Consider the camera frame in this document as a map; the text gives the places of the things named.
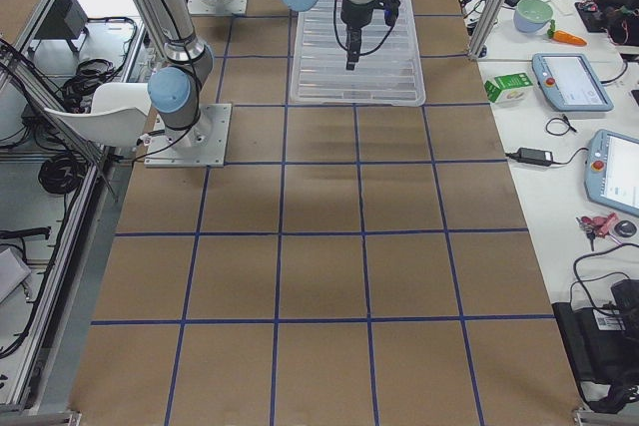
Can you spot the teach pendant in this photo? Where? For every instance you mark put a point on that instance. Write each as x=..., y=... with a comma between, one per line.
x=569, y=83
x=611, y=172

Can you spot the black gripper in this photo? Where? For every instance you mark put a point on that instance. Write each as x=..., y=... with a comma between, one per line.
x=357, y=13

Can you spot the white chair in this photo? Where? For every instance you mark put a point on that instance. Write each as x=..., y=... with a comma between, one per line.
x=118, y=115

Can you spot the far teach pendant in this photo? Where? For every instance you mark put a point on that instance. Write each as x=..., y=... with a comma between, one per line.
x=569, y=83

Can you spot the toy carrot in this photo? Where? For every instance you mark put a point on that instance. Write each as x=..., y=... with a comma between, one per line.
x=564, y=37

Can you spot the near teach pendant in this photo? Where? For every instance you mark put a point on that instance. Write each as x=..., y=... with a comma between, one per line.
x=611, y=172

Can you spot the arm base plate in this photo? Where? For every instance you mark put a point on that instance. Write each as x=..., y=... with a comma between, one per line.
x=204, y=145

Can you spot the black power adapter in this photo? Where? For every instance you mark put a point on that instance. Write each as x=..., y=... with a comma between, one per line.
x=534, y=157

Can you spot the green and blue bowl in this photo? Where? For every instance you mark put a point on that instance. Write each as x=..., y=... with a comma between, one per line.
x=531, y=15

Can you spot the green white carton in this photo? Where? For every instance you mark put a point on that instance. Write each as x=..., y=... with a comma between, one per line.
x=507, y=88

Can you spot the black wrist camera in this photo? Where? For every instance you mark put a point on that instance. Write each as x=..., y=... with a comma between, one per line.
x=390, y=10

